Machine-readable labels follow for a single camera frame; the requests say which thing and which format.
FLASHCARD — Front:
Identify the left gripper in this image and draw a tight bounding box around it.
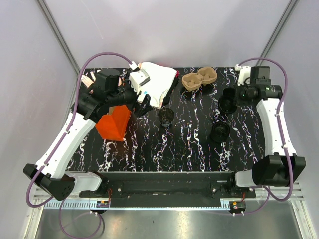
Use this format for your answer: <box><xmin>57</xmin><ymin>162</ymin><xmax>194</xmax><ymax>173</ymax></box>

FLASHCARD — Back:
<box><xmin>108</xmin><ymin>72</ymin><xmax>154</xmax><ymax>117</ymax></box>

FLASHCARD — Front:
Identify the black cup lid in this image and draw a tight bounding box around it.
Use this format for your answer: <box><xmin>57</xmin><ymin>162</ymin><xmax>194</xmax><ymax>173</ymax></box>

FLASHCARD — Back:
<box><xmin>218</xmin><ymin>96</ymin><xmax>237</xmax><ymax>114</ymax></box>
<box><xmin>209</xmin><ymin>122</ymin><xmax>230</xmax><ymax>143</ymax></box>

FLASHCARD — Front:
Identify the black tall coffee cup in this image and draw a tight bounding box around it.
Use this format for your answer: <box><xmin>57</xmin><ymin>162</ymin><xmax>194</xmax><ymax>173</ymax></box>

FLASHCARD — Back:
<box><xmin>158</xmin><ymin>108</ymin><xmax>174</xmax><ymax>128</ymax></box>

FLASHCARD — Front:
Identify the orange paper bag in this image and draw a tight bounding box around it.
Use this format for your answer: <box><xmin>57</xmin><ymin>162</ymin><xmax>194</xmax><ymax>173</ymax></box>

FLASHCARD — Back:
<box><xmin>95</xmin><ymin>105</ymin><xmax>131</xmax><ymax>141</ymax></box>

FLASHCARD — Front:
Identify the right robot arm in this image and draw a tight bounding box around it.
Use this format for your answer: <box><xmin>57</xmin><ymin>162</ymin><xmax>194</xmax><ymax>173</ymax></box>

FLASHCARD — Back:
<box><xmin>226</xmin><ymin>65</ymin><xmax>306</xmax><ymax>198</ymax></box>

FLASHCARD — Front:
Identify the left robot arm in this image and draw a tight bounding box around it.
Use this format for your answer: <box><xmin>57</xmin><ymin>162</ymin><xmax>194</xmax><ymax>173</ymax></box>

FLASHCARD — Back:
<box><xmin>23</xmin><ymin>67</ymin><xmax>151</xmax><ymax>201</ymax></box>

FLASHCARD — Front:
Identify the black cloth under napkins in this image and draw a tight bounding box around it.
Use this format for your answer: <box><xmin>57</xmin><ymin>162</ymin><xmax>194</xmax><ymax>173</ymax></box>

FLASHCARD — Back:
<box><xmin>162</xmin><ymin>70</ymin><xmax>180</xmax><ymax>107</ymax></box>

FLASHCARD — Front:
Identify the stack of white napkins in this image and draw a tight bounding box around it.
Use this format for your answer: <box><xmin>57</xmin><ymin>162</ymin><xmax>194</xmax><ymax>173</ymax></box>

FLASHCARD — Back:
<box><xmin>138</xmin><ymin>62</ymin><xmax>177</xmax><ymax>109</ymax></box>

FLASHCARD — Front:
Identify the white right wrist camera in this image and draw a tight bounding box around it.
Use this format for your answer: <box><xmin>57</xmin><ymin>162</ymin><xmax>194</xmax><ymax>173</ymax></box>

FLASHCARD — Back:
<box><xmin>235</xmin><ymin>64</ymin><xmax>251</xmax><ymax>86</ymax></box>

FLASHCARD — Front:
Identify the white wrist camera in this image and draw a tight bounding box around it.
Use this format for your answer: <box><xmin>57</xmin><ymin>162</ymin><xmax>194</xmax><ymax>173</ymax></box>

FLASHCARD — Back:
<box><xmin>129</xmin><ymin>63</ymin><xmax>150</xmax><ymax>94</ymax></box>
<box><xmin>235</xmin><ymin>64</ymin><xmax>251</xmax><ymax>86</ymax></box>

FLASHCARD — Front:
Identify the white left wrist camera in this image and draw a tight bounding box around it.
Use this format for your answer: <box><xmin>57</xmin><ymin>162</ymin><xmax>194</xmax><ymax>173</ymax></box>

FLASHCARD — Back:
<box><xmin>129</xmin><ymin>63</ymin><xmax>150</xmax><ymax>94</ymax></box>

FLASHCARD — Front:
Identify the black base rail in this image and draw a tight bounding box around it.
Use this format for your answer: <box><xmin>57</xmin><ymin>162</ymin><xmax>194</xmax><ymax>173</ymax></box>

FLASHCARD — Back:
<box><xmin>79</xmin><ymin>172</ymin><xmax>256</xmax><ymax>210</ymax></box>

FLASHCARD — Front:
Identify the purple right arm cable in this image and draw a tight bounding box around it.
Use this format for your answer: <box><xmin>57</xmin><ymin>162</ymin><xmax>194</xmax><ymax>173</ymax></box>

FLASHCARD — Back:
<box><xmin>234</xmin><ymin>57</ymin><xmax>296</xmax><ymax>215</ymax></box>

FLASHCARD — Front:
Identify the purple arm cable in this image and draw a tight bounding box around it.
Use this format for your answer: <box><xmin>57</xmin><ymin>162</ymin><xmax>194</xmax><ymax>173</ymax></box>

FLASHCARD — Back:
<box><xmin>26</xmin><ymin>51</ymin><xmax>137</xmax><ymax>239</ymax></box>
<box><xmin>234</xmin><ymin>57</ymin><xmax>296</xmax><ymax>215</ymax></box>

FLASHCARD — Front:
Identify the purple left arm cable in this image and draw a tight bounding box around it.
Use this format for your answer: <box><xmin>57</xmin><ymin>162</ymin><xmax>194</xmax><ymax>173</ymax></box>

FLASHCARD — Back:
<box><xmin>26</xmin><ymin>51</ymin><xmax>137</xmax><ymax>239</ymax></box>

